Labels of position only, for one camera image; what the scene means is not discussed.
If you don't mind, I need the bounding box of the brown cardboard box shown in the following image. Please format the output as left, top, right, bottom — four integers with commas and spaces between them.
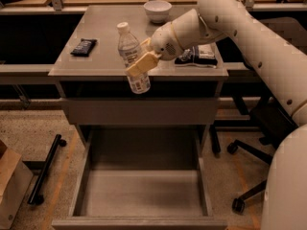
0, 141, 33, 230

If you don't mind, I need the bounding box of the white ceramic bowl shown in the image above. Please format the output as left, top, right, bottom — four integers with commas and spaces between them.
143, 0, 172, 24

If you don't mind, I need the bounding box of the clear plastic water bottle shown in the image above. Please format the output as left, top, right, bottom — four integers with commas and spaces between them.
117, 22, 151, 94

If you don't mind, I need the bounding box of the small dark snack bar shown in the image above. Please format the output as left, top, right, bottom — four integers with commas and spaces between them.
70, 38, 97, 57

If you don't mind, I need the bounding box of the closed grey upper drawer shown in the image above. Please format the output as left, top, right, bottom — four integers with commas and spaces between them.
60, 98, 219, 126

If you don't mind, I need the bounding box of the black wheeled floor bar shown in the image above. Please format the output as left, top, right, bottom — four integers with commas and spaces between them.
25, 134, 66, 205

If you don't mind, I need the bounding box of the blue white snack bag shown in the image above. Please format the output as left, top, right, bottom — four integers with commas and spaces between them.
175, 44, 218, 68

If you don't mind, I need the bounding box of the grey drawer cabinet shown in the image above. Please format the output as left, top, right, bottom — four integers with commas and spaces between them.
49, 6, 228, 143

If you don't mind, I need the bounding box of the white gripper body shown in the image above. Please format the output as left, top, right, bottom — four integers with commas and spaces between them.
151, 22, 183, 60

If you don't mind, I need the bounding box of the open grey lower drawer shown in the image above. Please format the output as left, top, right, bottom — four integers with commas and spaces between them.
52, 126, 227, 230

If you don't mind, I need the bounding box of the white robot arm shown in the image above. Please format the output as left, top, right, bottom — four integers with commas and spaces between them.
126, 0, 307, 230

